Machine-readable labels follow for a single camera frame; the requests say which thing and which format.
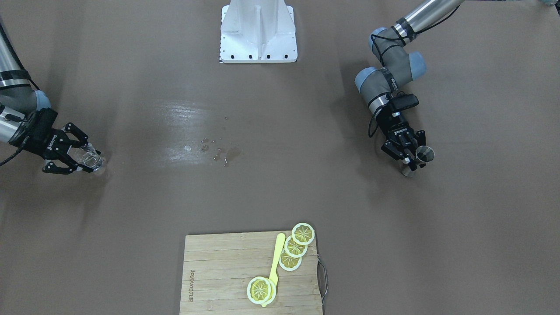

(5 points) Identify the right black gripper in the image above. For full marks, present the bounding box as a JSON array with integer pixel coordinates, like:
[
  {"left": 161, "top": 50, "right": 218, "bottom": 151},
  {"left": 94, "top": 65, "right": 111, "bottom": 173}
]
[{"left": 9, "top": 108, "right": 94, "bottom": 175}]

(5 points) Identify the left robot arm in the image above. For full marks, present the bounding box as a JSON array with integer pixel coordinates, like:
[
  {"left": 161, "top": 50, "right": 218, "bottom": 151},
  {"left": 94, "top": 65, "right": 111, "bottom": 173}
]
[{"left": 355, "top": 0, "right": 462, "bottom": 177}]

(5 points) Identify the lemon slice at corner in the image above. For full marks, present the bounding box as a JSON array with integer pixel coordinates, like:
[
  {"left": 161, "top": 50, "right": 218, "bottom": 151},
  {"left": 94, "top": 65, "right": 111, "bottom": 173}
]
[{"left": 291, "top": 223, "right": 315, "bottom": 245}]

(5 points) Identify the clear glass measuring cup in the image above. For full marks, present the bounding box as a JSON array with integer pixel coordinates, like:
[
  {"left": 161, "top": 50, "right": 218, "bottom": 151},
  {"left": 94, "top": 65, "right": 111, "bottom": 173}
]
[{"left": 70, "top": 143, "right": 105, "bottom": 172}]

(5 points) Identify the lemon slice on knife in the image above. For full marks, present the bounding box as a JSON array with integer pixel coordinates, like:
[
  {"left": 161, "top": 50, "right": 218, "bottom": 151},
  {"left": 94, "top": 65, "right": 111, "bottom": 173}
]
[{"left": 247, "top": 276, "right": 276, "bottom": 307}]

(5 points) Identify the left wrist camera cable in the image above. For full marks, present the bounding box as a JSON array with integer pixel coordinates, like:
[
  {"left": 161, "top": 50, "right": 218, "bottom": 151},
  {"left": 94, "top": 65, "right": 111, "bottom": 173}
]
[{"left": 367, "top": 4, "right": 462, "bottom": 138}]

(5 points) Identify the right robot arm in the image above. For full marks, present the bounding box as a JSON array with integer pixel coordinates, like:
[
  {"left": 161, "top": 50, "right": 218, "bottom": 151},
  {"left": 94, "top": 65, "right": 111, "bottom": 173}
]
[{"left": 0, "top": 26, "right": 104, "bottom": 174}]

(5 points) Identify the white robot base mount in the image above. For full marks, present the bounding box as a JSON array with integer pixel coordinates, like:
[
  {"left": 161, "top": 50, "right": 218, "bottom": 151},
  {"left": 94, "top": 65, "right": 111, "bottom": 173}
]
[{"left": 219, "top": 0, "right": 298, "bottom": 63}]

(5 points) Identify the steel jigger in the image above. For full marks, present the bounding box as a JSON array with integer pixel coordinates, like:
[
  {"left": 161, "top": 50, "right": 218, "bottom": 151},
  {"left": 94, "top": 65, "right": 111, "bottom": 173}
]
[{"left": 401, "top": 145, "right": 435, "bottom": 177}]

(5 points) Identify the lower lemon slice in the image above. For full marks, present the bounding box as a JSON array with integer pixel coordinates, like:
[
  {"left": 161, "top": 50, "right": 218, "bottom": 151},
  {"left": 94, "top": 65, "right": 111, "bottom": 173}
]
[{"left": 279, "top": 250, "right": 302, "bottom": 272}]

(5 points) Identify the middle lemon slice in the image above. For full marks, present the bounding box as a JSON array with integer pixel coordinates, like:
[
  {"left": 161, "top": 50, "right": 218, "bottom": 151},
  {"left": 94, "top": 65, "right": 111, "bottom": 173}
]
[{"left": 284, "top": 236, "right": 308, "bottom": 259}]

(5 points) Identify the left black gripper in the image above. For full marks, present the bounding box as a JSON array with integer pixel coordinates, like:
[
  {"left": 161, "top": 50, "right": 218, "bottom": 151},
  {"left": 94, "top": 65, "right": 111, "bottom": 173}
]
[{"left": 375, "top": 105, "right": 426, "bottom": 172}]

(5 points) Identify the bamboo cutting board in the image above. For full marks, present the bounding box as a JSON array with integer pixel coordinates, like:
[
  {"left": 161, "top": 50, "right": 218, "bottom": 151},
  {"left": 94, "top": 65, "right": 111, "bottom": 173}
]
[{"left": 179, "top": 231, "right": 324, "bottom": 315}]

